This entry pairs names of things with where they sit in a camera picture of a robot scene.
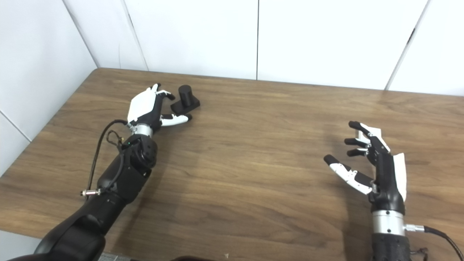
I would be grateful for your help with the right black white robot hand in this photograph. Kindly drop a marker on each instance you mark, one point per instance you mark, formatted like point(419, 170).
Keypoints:
point(388, 181)

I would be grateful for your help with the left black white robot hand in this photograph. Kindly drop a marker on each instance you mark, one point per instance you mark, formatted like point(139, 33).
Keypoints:
point(143, 105)

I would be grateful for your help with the black peg with square base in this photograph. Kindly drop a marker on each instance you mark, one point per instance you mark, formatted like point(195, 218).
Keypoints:
point(186, 96)

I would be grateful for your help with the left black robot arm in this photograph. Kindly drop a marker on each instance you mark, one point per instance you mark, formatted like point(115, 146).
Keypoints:
point(123, 177)

